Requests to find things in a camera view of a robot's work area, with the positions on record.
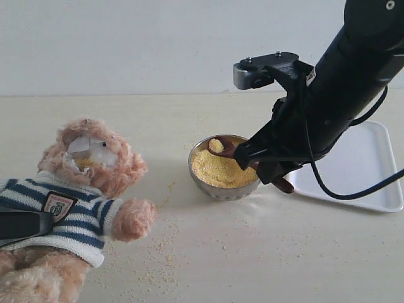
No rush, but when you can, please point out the white plastic tray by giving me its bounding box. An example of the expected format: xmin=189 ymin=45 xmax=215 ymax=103
xmin=287 ymin=121 xmax=403 ymax=213

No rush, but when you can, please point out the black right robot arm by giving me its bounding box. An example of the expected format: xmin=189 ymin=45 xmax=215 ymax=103
xmin=233 ymin=1 xmax=403 ymax=184

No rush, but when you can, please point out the tan teddy bear striped sweater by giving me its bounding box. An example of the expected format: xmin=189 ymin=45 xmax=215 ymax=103
xmin=1 ymin=118 xmax=157 ymax=302

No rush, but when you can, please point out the steel bowl of yellow grain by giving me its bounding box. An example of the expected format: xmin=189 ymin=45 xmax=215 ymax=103
xmin=188 ymin=135 xmax=260 ymax=201

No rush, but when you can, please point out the dark red wooden spoon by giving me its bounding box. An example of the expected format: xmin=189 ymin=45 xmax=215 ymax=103
xmin=207 ymin=136 xmax=294 ymax=194

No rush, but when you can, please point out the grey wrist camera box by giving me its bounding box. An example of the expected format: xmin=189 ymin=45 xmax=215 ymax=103
xmin=233 ymin=51 xmax=313 ymax=92

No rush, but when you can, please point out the black camera cable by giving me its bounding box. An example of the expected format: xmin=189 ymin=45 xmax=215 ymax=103
xmin=293 ymin=74 xmax=404 ymax=201

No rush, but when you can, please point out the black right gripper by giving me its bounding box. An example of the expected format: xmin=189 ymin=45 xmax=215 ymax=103
xmin=235 ymin=96 xmax=328 ymax=184

